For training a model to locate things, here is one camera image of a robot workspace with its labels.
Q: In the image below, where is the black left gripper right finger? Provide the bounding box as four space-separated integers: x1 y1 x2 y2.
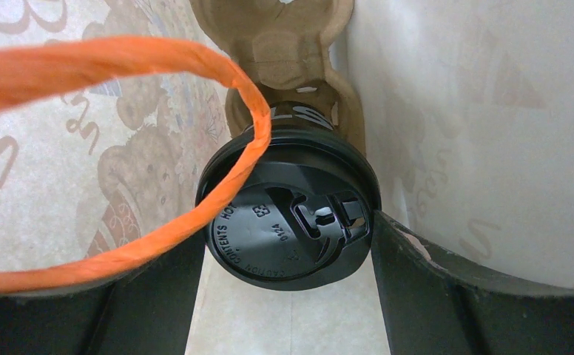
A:
371 211 574 354

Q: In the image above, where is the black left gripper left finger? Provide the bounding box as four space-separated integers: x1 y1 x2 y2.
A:
0 234 205 354

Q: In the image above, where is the paper takeout bag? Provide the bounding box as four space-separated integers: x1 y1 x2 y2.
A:
0 1 574 354

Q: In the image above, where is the single cardboard cup carrier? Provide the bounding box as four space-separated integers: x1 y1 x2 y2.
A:
191 0 366 153

